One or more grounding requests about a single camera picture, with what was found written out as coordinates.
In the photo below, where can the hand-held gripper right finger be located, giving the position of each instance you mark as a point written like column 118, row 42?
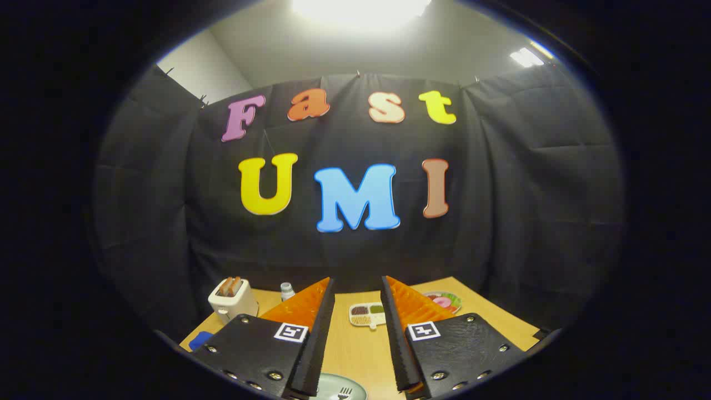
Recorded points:
column 395, row 344

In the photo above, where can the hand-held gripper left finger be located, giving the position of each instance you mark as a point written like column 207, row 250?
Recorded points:
column 319, row 344

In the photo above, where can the white divided bean tray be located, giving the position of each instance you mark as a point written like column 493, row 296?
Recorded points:
column 366, row 320

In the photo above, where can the light green plate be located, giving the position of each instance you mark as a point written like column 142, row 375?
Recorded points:
column 328, row 389

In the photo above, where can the small white drink bottle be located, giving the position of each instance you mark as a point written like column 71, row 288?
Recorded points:
column 287, row 292

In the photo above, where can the plate of toy food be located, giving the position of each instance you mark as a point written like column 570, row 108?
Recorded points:
column 444, row 303

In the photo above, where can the cream toaster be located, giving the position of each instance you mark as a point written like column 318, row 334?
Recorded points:
column 236, row 306

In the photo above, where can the brown toast slices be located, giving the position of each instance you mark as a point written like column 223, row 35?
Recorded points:
column 229, row 286

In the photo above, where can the blue cloth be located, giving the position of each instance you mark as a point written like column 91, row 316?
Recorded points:
column 200, row 340

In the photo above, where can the black table clamp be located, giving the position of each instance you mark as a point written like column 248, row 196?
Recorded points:
column 540, row 334

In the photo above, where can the small ceiling light panel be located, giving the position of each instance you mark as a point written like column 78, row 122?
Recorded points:
column 525, row 57

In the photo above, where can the large ceiling light panel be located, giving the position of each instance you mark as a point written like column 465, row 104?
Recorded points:
column 361, row 8

